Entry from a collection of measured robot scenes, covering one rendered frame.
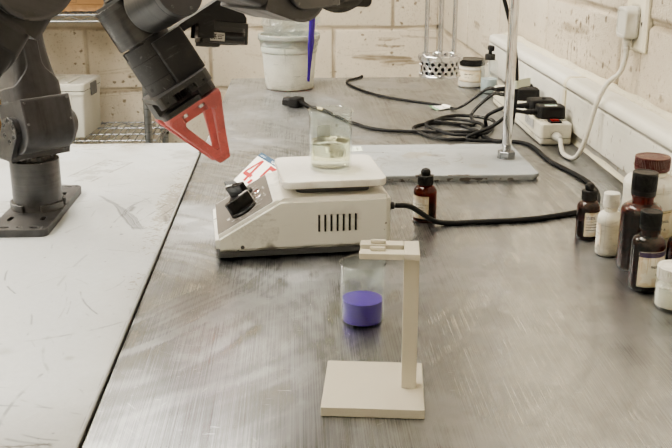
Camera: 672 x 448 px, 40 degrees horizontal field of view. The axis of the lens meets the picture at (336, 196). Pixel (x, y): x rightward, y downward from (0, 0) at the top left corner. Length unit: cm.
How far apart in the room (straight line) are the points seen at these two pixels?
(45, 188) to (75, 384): 48
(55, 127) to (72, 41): 235
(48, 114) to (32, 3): 54
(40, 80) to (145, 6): 29
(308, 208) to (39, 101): 37
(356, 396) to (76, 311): 33
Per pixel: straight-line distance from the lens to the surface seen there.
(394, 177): 136
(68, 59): 356
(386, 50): 347
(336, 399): 74
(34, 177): 123
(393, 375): 78
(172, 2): 94
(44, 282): 103
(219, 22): 103
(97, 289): 100
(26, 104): 119
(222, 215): 110
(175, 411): 75
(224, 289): 97
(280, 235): 104
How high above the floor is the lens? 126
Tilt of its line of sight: 16 degrees down
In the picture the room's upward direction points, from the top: straight up
